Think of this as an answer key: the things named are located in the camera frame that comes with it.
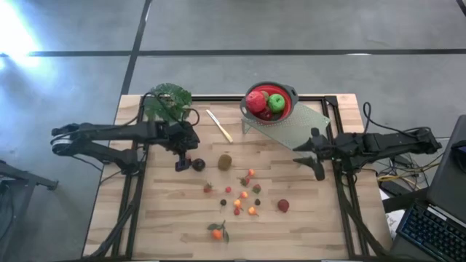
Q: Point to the green apple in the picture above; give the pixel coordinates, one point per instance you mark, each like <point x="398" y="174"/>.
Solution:
<point x="276" y="103"/>

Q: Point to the dark red apple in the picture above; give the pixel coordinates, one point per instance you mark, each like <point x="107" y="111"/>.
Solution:
<point x="265" y="115"/>

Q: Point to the orange apricot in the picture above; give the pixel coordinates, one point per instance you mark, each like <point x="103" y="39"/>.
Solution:
<point x="244" y="194"/>
<point x="237" y="203"/>

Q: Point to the orange tangerine with green leaves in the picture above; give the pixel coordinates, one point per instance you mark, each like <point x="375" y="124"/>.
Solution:
<point x="217" y="234"/>

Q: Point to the green plant in white pot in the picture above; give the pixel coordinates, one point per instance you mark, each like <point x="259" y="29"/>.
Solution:
<point x="171" y="94"/>

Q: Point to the laptop with lit keyboard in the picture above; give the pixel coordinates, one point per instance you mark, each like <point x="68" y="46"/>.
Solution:
<point x="429" y="233"/>

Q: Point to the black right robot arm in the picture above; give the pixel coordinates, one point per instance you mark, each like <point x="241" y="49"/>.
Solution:
<point x="393" y="140"/>

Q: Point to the large bright red fruit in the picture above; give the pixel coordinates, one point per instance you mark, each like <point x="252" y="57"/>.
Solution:
<point x="256" y="101"/>

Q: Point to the green perforated metal shelf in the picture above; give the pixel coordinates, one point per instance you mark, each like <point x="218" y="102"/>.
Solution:
<point x="291" y="127"/>

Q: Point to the red strawberry with leaves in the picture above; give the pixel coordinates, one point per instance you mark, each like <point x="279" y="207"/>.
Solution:
<point x="207" y="188"/>
<point x="245" y="181"/>
<point x="256" y="189"/>

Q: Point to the grey metal cart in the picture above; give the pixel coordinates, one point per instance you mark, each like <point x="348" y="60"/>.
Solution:
<point x="29" y="178"/>

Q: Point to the dark red round fruit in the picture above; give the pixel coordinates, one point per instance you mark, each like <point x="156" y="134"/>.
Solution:
<point x="283" y="205"/>

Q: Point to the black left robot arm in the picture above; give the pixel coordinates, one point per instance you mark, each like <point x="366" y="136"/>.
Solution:
<point x="109" y="132"/>

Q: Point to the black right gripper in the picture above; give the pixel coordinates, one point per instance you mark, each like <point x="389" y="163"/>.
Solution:
<point x="333" y="149"/>

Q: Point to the red colander with grey rim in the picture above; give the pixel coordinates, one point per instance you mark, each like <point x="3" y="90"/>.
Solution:
<point x="287" y="91"/>

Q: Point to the small orange red peach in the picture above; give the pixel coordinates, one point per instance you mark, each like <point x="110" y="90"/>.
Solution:
<point x="251" y="172"/>

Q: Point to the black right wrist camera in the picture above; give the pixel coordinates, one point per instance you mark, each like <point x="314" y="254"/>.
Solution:
<point x="315" y="133"/>

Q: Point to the brown kiwi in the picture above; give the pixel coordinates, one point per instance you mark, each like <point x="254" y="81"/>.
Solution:
<point x="225" y="162"/>

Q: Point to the orange pear with stem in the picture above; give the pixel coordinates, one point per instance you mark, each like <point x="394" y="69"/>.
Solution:
<point x="252" y="210"/>

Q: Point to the black power adapter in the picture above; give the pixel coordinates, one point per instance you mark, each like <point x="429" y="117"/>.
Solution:
<point x="401" y="159"/>

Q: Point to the dark purple plum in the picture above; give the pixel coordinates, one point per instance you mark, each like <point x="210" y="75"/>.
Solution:
<point x="198" y="164"/>

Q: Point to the red raspberry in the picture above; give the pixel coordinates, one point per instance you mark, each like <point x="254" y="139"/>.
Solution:
<point x="236" y="211"/>

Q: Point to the red cherry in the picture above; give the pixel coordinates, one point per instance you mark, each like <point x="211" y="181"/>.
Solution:
<point x="228" y="189"/>

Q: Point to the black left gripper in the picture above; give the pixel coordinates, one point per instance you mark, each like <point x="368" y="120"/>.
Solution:
<point x="180" y="136"/>

